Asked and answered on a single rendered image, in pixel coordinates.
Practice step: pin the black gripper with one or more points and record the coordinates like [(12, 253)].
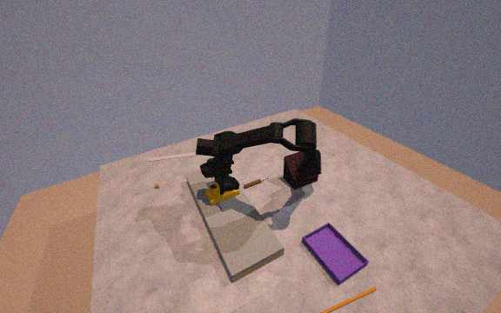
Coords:
[(227, 183)]

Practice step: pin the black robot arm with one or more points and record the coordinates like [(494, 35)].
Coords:
[(228, 143)]

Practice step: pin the brown hexagonal rod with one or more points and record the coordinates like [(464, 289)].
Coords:
[(253, 183)]

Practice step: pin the orange thin rod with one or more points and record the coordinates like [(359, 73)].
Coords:
[(349, 300)]

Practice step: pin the purple tray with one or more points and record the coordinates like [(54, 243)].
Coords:
[(334, 252)]

